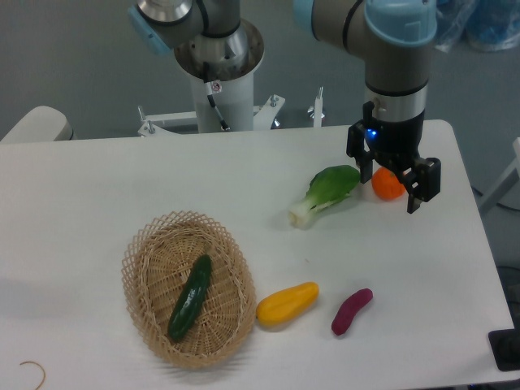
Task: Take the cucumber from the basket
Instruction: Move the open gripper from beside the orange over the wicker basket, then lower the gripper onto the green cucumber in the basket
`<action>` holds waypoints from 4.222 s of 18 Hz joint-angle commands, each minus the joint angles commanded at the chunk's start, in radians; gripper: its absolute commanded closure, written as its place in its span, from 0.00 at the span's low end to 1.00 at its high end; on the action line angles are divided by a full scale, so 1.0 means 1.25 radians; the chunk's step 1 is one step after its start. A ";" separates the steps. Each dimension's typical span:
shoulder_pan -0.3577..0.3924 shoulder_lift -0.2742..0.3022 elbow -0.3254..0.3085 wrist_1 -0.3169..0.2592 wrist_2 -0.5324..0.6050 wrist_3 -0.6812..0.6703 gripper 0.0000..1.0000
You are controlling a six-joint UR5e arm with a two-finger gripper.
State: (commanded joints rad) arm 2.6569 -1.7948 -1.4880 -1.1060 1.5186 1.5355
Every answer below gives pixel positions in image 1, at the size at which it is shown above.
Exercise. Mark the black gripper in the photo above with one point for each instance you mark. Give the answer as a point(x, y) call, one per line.
point(394, 145)

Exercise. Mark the dark green cucumber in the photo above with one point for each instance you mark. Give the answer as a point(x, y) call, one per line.
point(190, 301)

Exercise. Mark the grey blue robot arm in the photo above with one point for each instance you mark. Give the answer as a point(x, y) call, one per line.
point(392, 38)

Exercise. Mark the woven wicker basket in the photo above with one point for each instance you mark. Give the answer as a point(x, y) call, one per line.
point(155, 269)

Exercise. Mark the orange tangerine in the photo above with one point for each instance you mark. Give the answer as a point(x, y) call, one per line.
point(386, 186)

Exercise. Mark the green bok choy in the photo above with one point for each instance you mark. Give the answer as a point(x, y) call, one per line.
point(330, 186)

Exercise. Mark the white furniture leg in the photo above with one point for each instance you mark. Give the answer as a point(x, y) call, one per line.
point(505, 181)

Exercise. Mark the purple sweet potato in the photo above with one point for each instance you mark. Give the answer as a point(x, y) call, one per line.
point(349, 309)

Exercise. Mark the blue plastic bag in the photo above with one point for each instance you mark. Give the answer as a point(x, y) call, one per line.
point(488, 26)

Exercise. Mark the yellow squash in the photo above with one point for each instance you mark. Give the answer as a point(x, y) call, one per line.
point(286, 305)

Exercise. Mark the black device at table edge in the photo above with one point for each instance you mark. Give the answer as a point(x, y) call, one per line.
point(505, 349)

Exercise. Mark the white chair armrest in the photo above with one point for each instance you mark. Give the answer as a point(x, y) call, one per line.
point(41, 124)

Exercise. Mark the white metal base frame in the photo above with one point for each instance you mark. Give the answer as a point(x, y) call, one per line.
point(214, 118)

